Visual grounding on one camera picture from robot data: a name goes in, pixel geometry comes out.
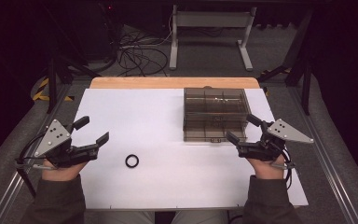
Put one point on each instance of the person's right hand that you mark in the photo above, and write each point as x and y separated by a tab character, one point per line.
266	168

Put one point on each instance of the grey metal stand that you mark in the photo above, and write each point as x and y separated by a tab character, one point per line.
211	34

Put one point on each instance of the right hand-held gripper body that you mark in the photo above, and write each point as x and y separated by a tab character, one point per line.
272	141

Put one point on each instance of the black tripod stand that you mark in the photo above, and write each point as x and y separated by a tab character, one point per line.
62	67
298	67

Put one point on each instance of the yellow black hazard tape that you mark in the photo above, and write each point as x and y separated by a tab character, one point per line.
45	91

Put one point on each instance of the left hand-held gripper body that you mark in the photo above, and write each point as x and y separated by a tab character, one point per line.
54	143

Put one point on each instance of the person's left hand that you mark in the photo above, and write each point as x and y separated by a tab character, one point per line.
61	171

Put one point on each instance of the white table mat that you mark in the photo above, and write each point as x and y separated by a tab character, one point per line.
155	124

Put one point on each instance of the transparent brown storage box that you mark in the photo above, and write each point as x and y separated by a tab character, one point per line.
215	113

